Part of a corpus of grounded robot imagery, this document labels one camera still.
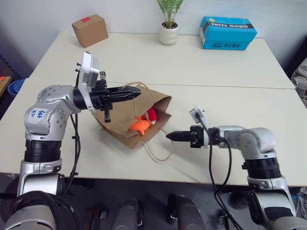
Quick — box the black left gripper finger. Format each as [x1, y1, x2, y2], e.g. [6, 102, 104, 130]
[107, 93, 142, 103]
[107, 86, 142, 95]

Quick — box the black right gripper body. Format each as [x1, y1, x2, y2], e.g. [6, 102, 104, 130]
[189, 125, 205, 149]

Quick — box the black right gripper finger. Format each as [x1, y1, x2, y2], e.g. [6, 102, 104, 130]
[166, 130, 191, 137]
[166, 136, 191, 143]

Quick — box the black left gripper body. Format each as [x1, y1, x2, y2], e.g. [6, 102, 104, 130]
[89, 71, 114, 123]

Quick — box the brown paper bag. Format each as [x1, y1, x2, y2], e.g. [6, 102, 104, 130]
[92, 80, 177, 163]

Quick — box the orange plush toy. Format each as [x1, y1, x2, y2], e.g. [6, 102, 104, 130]
[129, 119, 155, 136]

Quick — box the red and white plush toy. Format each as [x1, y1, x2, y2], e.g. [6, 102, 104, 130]
[140, 107, 159, 123]

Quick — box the brown cardboard box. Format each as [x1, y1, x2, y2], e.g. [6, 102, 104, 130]
[71, 13, 109, 48]

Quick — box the white ceramic plant pot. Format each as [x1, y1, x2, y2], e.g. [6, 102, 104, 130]
[158, 21, 180, 46]

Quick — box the dark grey rounded shape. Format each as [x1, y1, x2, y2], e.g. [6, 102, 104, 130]
[167, 193, 205, 230]
[112, 198, 145, 230]

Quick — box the blue round bucket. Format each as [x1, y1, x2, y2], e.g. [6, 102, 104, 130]
[7, 79, 26, 98]

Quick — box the green leafy plant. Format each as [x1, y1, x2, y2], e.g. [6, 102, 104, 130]
[156, 0, 185, 28]

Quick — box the wooden board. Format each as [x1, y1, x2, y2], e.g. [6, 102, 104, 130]
[0, 76, 13, 97]

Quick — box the blue printed shoe box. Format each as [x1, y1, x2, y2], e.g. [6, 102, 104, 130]
[199, 16, 258, 51]

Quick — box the plaid grey cloth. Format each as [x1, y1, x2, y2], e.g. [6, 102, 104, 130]
[290, 57, 307, 109]

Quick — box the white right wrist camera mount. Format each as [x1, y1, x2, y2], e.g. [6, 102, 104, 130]
[189, 104, 210, 148]

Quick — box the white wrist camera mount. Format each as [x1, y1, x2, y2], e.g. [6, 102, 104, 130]
[189, 104, 210, 148]
[76, 51, 101, 113]

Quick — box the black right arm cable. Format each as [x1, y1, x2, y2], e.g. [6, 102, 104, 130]
[194, 112, 243, 230]

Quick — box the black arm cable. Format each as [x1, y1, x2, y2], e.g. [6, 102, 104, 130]
[62, 112, 82, 192]
[194, 112, 243, 230]

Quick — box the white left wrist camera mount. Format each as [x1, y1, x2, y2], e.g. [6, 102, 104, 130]
[76, 51, 101, 113]

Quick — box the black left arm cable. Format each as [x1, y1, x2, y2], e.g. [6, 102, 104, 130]
[62, 112, 82, 192]

